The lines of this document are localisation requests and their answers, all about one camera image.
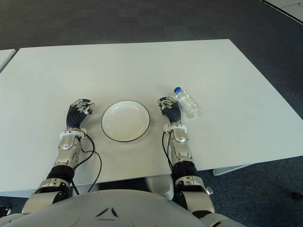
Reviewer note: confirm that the neighbouring white table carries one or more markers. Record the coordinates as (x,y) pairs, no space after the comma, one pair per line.
(6,58)

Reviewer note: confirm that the white table leg base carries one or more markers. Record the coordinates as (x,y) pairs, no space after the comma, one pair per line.
(161,185)

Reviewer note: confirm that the black wheeled stand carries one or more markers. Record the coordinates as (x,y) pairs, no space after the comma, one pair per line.
(4,211)

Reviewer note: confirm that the right silver black robot arm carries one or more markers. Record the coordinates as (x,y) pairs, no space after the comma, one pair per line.
(182,153)

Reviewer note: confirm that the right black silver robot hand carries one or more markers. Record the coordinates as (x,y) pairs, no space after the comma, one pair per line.
(174,113)

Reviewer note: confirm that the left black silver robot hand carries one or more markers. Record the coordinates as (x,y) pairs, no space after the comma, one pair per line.
(74,117)

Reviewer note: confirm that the clear water bottle blue cap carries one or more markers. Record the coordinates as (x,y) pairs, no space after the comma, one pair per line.
(189,104)

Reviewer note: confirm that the grey robot torso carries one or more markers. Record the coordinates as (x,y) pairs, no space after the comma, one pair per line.
(113,210)

